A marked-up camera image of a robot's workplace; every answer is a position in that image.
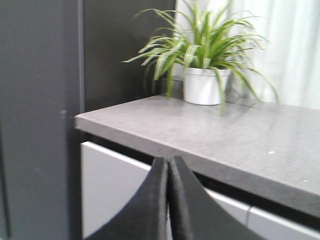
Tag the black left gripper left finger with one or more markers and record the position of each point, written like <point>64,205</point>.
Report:
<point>144,217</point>

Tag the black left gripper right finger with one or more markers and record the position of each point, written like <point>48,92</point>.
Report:
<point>194,214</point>

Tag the grey kitchen cabinet fronts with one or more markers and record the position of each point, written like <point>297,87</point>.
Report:
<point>125,199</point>

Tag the white plant pot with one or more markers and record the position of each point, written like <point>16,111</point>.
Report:
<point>205,86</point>

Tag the green spider plant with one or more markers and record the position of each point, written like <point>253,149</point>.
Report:
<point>211,41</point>

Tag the tall black cabinet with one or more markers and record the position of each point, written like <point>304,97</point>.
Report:
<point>60,58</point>

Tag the white pleated curtain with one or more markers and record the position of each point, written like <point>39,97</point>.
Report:
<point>291,56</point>

